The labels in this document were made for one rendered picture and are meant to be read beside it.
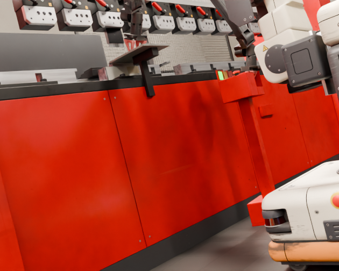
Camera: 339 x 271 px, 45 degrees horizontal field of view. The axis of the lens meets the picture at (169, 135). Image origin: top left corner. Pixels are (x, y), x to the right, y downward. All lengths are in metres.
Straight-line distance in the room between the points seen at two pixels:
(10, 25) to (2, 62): 2.02
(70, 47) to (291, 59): 1.60
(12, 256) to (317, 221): 0.97
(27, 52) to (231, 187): 1.39
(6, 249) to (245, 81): 1.34
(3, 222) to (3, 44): 1.26
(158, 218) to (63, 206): 0.50
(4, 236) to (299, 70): 1.10
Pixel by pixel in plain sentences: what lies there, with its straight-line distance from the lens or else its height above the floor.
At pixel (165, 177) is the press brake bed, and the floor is 0.37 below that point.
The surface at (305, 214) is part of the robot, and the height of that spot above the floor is 0.21.
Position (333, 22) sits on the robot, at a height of 0.75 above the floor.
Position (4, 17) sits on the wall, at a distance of 4.44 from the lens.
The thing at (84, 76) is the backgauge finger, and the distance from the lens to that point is 2.37.
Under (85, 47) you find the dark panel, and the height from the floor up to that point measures 1.26.
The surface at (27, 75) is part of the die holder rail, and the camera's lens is 1.85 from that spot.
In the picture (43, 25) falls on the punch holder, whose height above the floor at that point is 1.17.
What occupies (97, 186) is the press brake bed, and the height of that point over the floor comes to 0.43.
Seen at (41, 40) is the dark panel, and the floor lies 1.30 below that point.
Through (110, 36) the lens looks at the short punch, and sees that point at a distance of 2.20.
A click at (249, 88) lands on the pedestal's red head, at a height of 0.69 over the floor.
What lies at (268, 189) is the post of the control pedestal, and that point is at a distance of 2.24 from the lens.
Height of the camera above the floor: 0.52
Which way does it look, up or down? 1 degrees up
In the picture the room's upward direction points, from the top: 14 degrees counter-clockwise
